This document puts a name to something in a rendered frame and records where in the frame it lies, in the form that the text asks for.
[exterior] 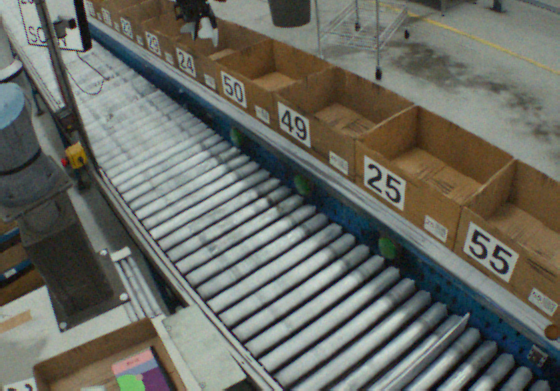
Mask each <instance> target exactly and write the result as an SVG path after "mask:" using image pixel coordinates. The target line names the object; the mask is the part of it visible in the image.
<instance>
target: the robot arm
mask: <svg viewBox="0 0 560 391"><path fill-rule="evenodd" d="M215 1H216V2H220V3H222V2H224V3H226V2H227V0H215ZM173 6H174V11H175V15H177V12H176V8H179V7H180V8H179V10H180V12H181V13H180V14H178V16H175V18H176V20H178V19H183V20H184V21H185V22H187V23H186V24H185V25H184V26H182V27H181V28H180V32H181V33H183V32H192V39H193V40H195V39H196V37H197V36H198V35H199V37H200V38H211V39H212V42H213V44H214V47H216V46H217V35H218V29H217V27H218V26H217V23H216V18H215V15H214V11H213V9H212V8H211V5H210V2H208V0H176V4H174V5H173ZM201 18H203V19H201ZM200 19H201V21H200ZM2 20H3V18H2V15H1V13H0V203H1V205H3V206H5V207H9V208H14V207H20V206H23V205H26V204H27V205H29V204H31V203H32V202H35V201H36V200H38V199H39V198H41V197H42V196H44V194H46V193H48V192H49V191H50V190H51V189H52V188H53V187H54V184H55V183H56V181H57V180H58V170H57V168H56V166H55V164H54V163H53V162H52V161H51V159H50V158H49V157H48V156H47V155H46V154H45V152H44V151H43V150H42V148H41V146H40V144H39V140H38V138H37V135H36V133H35V128H34V126H33V123H32V120H31V117H32V100H33V94H32V88H31V85H30V83H29V80H27V78H26V75H25V73H24V72H25V71H24V69H23V66H22V63H21V62H20V61H17V60H16V59H14V58H13V55H12V51H11V47H10V44H9V43H8V42H9V41H8V37H7V34H6V31H5V27H4V24H3V21H2ZM199 22H201V25H202V29H201V30H200V31H199Z"/></svg>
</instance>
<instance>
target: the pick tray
mask: <svg viewBox="0 0 560 391"><path fill-rule="evenodd" d="M151 345H153V346H154V347H155V351H156V352H157V354H158V356H159V357H160V358H161V362H162V363H163V364H164V368H165V369H166V371H167V374H168V375H169V376H170V378H171V380H172V381H173V384H174V386H175V387H176V390H177V391H188V390H187V388H186V385H185V384H184V381H183V379H182V378H181V375H180V374H179V373H178V371H177V369H176V366H175V364H174V363H173V360H172V358H171V356H170V354H169V353H168V352H167V349H166V347H165V345H164V343H163V341H162V338H161V336H160V334H159V333H158V332H157V330H156V329H155V326H154V324H153V322H152V320H151V318H150V317H144V318H141V319H139V320H137V321H134V322H132V323H130V324H129V325H128V324H127V325H125V326H123V327H122V328H121V327H120V328H117V329H116V330H112V331H111V332H107V333H106V334H104V335H101V336H99V337H96V338H95V339H91V340H90V341H87V342H85V343H82V344H81V345H77V346H76V347H73V348H72V349H68V350H67V351H64V352H61V353H60V354H57V355H54V356H53V357H50V358H49V359H46V360H44V361H41V362H39V363H37V364H34V365H33V366H34V367H32V370H33V376H34V379H35V384H36V388H37V391H81V389H82V388H88V387H93V386H95V387H96V386H99V385H100V386H103V385H104V387H105V388H106V389H107V391H121V390H120V387H119V386H118V384H117V380H116V378H115V375H114V372H113V371H112V368H111V366H112V363H114V362H117V361H119V360H121V359H123V358H126V357H128V356H129V355H132V354H134V353H137V352H139V351H140V350H143V349H145V348H149V346H151Z"/></svg>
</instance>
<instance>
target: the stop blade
mask: <svg viewBox="0 0 560 391"><path fill-rule="evenodd" d="M469 315H470V314H469V313H467V314H466V315H465V316H464V317H463V318H462V319H461V321H460V322H459V323H458V324H457V325H456V326H454V327H453V328H452V329H451V330H450V331H449V332H448V333H447V334H446V335H445V336H444V337H443V338H442V339H441V340H440V341H439V342H438V343H437V344H436V345H435V346H433V347H432V348H431V349H430V350H429V351H427V352H426V353H425V354H424V355H423V356H422V357H421V358H420V359H419V360H418V361H417V362H416V363H415V364H413V365H412V366H411V367H410V368H409V369H408V370H407V371H406V372H405V373H404V374H403V375H402V376H400V377H399V378H398V379H396V380H395V381H394V382H393V383H392V384H391V385H390V386H389V387H388V388H386V389H384V390H383V391H401V390H402V389H403V388H404V387H405V386H406V385H407V384H408V383H409V382H411V381H412V380H413V379H414V378H416V377H417V376H418V375H419V374H420V373H421V372H422V371H423V370H424V369H425V368H426V367H427V366H428V365H429V364H430V363H431V362H432V361H433V360H434V359H435V358H437V357H438V356H439V355H440V354H441V353H442V352H443V351H445V350H446V349H447V348H448V347H449V346H450V344H451V343H452V342H453V341H454V340H455V339H456V338H458V337H459V336H460V335H461V334H462V333H463V332H464V328H465V326H466V322H467V319H468V316H469Z"/></svg>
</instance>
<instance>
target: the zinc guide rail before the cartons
mask: <svg viewBox="0 0 560 391"><path fill-rule="evenodd" d="M86 16H87V19H88V20H87V21H88V22H89V23H90V24H93V25H94V27H97V28H98V29H99V30H100V29H101V31H103V32H104V33H106V34H107V35H109V36H111V37H112V38H113V39H114V40H117V41H118V42H119V43H120V44H121V43H122V44H123V45H124V46H125V47H126V48H129V49H130V50H131V51H133V52H135V53H136V54H137V55H139V56H140V57H142V58H144V59H145V60H146V61H148V62H149V63H150V64H153V65H154V66H156V67H157V68H158V69H160V71H162V72H165V73H166V74H168V75H169V76H170V77H172V78H173V79H175V80H176V81H177V82H180V83H181V84H182V85H184V86H185V87H187V88H188V89H190V90H191V91H193V92H194V93H195V94H197V95H198V96H200V97H201V98H203V99H204V100H206V101H207V102H208V103H210V104H211V105H213V106H214V107H216V108H217V109H219V110H220V111H221V112H223V113H224V114H227V115H228V116H230V117H231V118H232V119H234V120H235V121H237V122H238V123H240V124H241V125H243V126H244V127H246V128H248V129H249V130H251V131H252V132H254V133H255V135H257V136H258V137H259V138H262V139H263V140H265V141H266V142H268V143H269V144H271V145H272V146H273V147H276V148H277V150H279V151H280V152H282V153H283V154H285V155H287V156H288V157H290V158H291V159H293V160H294V161H296V163H297V164H300V165H301V166H302V167H304V168H305V169H307V170H308V171H310V172H311V173H314V174H315V176H316V177H318V178H319V179H321V180H322V181H324V182H325V183H327V184H329V185H330V186H332V187H333V189H335V190H336V191H338V192H339V193H340V194H342V195H344V196H346V197H347V198H349V199H350V200H352V201H353V202H354V204H355V203H356V205H357V206H359V207H360V208H362V209H363V210H365V211H366V212H367V213H369V214H370V215H372V216H373V217H375V218H376V219H378V220H379V221H380V222H382V223H383V224H385V225H386V226H388V227H389V228H391V229H392V230H393V231H395V232H396V233H398V234H399V235H401V236H402V237H404V238H405V239H406V240H408V241H409V242H410V243H411V244H413V245H414V246H416V247H417V248H418V249H420V250H421V251H422V252H423V253H425V254H427V255H429V256H430V257H431V258H432V259H434V260H435V261H437V262H438V264H440V265H441V266H442V265H443V266H444V267H445V268H446V269H448V270H449V271H450V272H451V273H452V274H453V273H454V274H455V275H456V276H457V277H459V278H460V280H463V281H465V283H467V284H468V285H470V286H471V287H473V289H475V290H477V291H478V292H480V294H481V295H482V294H483V295H484V296H485V297H486V298H487V299H490V301H491V302H493V303H495V304H496V305H497V306H499V307H500V308H501V309H503V310H504V311H505V312H507V313H508V314H509V315H512V317H514V318H516V320H517V321H518V320H519V322H521V323H523V325H525V326H526V327H527V328H529V329H530V330H532V331H533V332H534V333H536V335H538V336H540V337H542V339H544V340H545V341H547V342H548V343H550V345H552V346H553V347H555V348H557V349H558V350H559V351H560V337H559V339H558V340H556V341H550V340H549V339H547V338H546V337H545V335H544V329H545V328H546V327H547V326H548V325H551V324H553V323H551V321H549V320H547V318H546V319H545V317H544V316H542V315H540V314H538V312H536V311H534V309H532V308H530V306H528V305H526V303H523V302H522V301H521V300H519V299H518V298H517V297H515V296H514V295H513V294H510V293H509V292H508V291H507V290H505V289H503V287H501V286H499V285H498V284H497V283H496V282H494V281H492V280H491V279H490V278H489V277H487V276H485V275H484V274H483V273H482V272H480V271H478V270H476V268H474V267H473V266H471V265H469V264H468V263H467V262H466V261H464V260H463V259H462V258H459V257H458V256H457V255H456V254H454V253H453V252H452V251H451V250H449V249H446V247H444V246H443V245H441V244H440V243H438V242H437V241H436V240H434V239H433V238H431V237H430V236H429V235H428V234H426V233H425V232H423V231H422V230H421V231H420V230H419V229H418V228H417V227H415V226H414V225H412V224H411V223H409V222H408V221H406V220H405V219H403V218H402V217H400V216H399V215H398V214H396V213H395V211H394V212H393V210H392V209H390V208H389V207H387V206H386V205H384V204H383V203H381V202H380V201H378V200H377V199H375V198H374V197H372V196H371V195H369V194H368V193H365V192H364V191H362V190H361V188H359V187H358V186H356V185H355V184H353V183H351V182H350V181H348V180H347V179H345V178H344V177H341V176H340V175H338V173H337V172H335V171H334V170H332V169H331V168H329V167H328V166H325V165H324V164H322V163H321V162H319V160H318V159H316V158H315V157H312V156H311V155H309V154H308V153H306V152H304V151H303V150H301V149H300V148H299V147H297V146H296V145H294V144H293V143H291V142H290V141H288V140H286V139H284V138H283V137H281V136H280V134H278V133H277V132H275V131H274V130H271V129H270V128H268V127H267V126H265V125H264V124H262V123H261V122H258V121H256V120H255V119H253V118H252V117H250V115H249V114H247V113H246V112H244V111H243V110H240V109H239V108H237V107H236V106H234V105H233V104H231V103H230V102H228V101H227V100H225V99H224V98H222V97H221V96H219V95H218V94H216V93H215V92H212V91H211V90H209V89H207V88H206V87H205V88H204V87H203V86H201V85H200V84H198V83H197V82H195V81H194V80H192V78H190V77H189V76H187V75H186V74H184V73H183V72H180V71H178V70H177V69H175V68H174V67H172V66H171V65H169V63H168V64H167V63H165V62H164V61H162V60H161V59H159V58H158V57H156V56H154V55H153V54H151V53H150V52H148V51H146V50H145V49H143V48H142V47H140V46H138V45H137V44H135V43H134V42H132V41H130V40H129V39H128V38H127V39H126V38H125V37H123V35H120V34H118V32H116V31H113V29H111V28H108V26H106V25H104V24H103V23H101V22H99V21H98V20H96V19H94V17H90V15H86Z"/></svg>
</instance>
